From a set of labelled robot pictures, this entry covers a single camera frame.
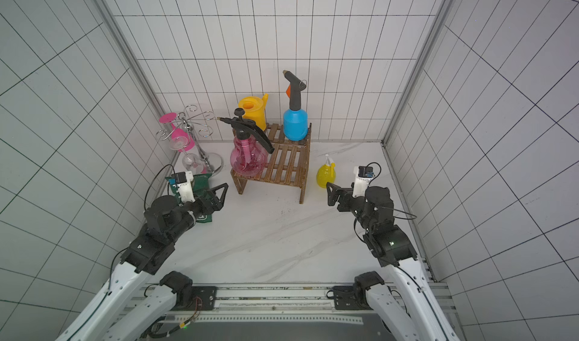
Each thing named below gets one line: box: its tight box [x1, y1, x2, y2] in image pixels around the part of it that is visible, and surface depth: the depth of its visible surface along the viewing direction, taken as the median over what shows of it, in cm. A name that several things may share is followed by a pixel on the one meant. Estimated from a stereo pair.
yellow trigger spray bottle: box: [316, 153, 336, 189], surface depth 97 cm
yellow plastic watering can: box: [238, 93, 269, 132], surface depth 81 cm
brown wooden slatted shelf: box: [230, 122, 313, 204], surface depth 91 cm
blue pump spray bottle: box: [281, 69, 309, 142], surface depth 79 cm
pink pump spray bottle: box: [217, 107, 275, 178], surface depth 77 cm
